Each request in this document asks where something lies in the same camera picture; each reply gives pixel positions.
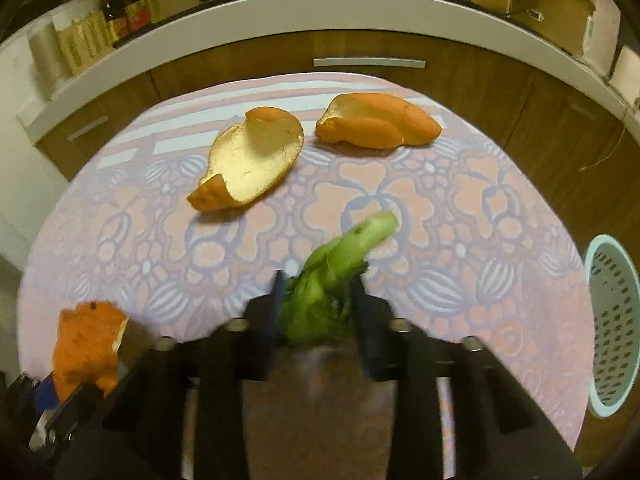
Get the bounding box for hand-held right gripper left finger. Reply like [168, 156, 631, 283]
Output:
[60, 270, 288, 480]

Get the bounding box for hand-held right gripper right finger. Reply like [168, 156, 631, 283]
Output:
[350, 276, 585, 480]

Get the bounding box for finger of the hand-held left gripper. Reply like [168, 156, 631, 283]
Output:
[30, 371, 63, 413]
[30, 382, 108, 453]

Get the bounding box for green vegetable stem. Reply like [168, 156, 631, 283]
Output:
[279, 211, 399, 347]

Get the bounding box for orange peel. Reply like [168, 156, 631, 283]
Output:
[316, 92, 443, 150]
[52, 301, 130, 403]
[187, 106, 305, 212]

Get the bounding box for light blue plastic basket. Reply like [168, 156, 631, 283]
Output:
[582, 234, 640, 420]

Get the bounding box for pink purple patterned blanket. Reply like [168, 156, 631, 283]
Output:
[15, 72, 588, 480]

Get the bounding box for yellow slotted utensil holder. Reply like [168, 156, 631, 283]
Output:
[52, 12, 113, 77]

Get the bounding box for white thermos bottle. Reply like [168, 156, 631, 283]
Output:
[27, 25, 63, 83]

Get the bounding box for brown rice cooker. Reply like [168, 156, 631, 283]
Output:
[507, 0, 616, 81]

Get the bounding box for white electric kettle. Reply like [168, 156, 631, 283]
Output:
[616, 46, 640, 92]

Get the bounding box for white power cord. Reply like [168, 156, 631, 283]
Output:
[579, 125, 628, 172]

